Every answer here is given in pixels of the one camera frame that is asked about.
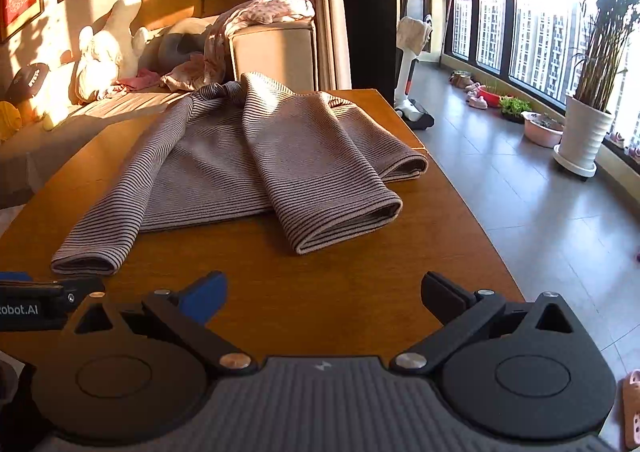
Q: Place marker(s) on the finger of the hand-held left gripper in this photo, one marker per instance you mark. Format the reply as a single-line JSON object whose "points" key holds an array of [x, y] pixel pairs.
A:
{"points": [[14, 277], [85, 289]]}

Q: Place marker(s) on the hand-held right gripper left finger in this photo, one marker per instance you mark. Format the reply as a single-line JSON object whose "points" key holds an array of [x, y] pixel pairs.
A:
{"points": [[207, 297]]}

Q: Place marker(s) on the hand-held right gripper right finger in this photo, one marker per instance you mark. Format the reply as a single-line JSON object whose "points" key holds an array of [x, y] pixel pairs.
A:
{"points": [[440, 297]]}

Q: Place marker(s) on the grey striped shirt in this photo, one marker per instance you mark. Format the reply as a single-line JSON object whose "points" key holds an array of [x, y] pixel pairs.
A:
{"points": [[210, 167]]}

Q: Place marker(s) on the yellow plush toy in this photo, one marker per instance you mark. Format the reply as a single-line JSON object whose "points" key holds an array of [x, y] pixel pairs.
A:
{"points": [[9, 119]]}

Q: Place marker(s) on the pink basin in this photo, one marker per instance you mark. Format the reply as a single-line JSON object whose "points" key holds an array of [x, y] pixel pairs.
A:
{"points": [[542, 134]]}

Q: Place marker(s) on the brown football pillow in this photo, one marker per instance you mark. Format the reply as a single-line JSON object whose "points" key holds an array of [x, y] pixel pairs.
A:
{"points": [[27, 82]]}

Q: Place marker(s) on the pink child shoe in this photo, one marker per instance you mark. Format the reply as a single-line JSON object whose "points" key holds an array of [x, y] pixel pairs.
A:
{"points": [[472, 88], [476, 103]]}

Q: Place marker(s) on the small green plant tray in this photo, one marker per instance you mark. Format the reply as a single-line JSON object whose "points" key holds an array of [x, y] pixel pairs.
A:
{"points": [[514, 106]]}

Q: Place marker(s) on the red basin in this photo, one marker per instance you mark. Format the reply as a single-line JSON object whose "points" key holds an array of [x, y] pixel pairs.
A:
{"points": [[487, 96]]}

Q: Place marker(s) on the small pink cloth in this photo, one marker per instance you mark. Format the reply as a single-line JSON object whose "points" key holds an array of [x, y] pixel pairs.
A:
{"points": [[142, 80]]}

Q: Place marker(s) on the white upright floor washer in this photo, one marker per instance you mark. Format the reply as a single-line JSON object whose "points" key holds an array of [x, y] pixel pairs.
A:
{"points": [[404, 82]]}

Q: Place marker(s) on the brown shoe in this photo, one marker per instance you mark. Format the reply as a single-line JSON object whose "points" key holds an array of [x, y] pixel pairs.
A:
{"points": [[461, 79]]}

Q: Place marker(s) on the pink slipper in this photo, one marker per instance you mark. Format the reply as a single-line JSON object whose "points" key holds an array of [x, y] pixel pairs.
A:
{"points": [[632, 407]]}

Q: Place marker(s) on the white plush toy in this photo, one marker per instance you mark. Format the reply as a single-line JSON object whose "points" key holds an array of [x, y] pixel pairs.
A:
{"points": [[107, 52]]}

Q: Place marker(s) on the beige sofa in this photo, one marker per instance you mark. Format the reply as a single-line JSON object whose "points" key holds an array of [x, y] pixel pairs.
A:
{"points": [[272, 57]]}

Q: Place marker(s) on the grey plush toy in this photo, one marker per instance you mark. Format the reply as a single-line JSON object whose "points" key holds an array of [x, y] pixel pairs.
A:
{"points": [[175, 44]]}

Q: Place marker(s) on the pink floral blanket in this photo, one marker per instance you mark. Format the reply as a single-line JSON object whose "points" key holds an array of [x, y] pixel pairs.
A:
{"points": [[270, 9]]}

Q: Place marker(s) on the dark curtain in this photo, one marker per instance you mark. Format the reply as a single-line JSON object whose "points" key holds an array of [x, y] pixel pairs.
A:
{"points": [[367, 7]]}

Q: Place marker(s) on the tall green plant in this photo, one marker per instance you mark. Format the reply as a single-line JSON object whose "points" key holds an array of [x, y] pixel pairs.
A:
{"points": [[600, 42]]}

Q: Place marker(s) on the beige curtain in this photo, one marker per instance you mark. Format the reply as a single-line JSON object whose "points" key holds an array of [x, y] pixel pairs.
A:
{"points": [[332, 7]]}

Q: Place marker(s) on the black window frame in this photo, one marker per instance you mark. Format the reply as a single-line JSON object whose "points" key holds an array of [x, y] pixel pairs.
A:
{"points": [[507, 32]]}

